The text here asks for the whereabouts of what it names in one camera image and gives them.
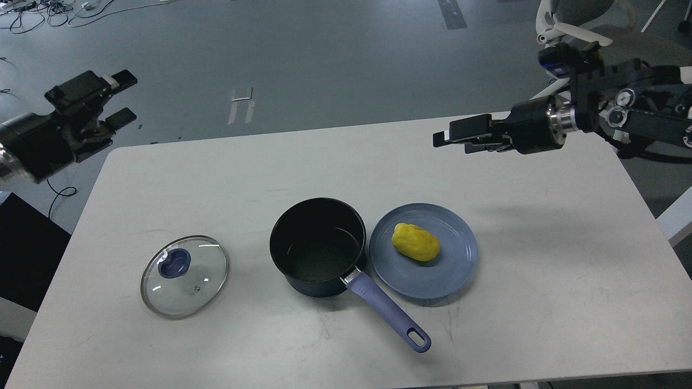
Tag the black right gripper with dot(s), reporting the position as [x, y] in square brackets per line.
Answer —
[527, 129]

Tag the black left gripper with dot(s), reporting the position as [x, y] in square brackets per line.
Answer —
[37, 147]

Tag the glass pot lid blue knob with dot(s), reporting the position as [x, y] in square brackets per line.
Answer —
[184, 277]

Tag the white grey office chair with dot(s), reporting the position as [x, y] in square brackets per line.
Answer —
[574, 23]

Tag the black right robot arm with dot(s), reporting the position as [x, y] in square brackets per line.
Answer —
[630, 105]

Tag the blue plate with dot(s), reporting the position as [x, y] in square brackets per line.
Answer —
[452, 268]

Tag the black box left edge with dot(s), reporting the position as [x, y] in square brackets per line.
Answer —
[32, 247]

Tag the dark pot with purple handle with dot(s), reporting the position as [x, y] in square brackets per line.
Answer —
[319, 245]

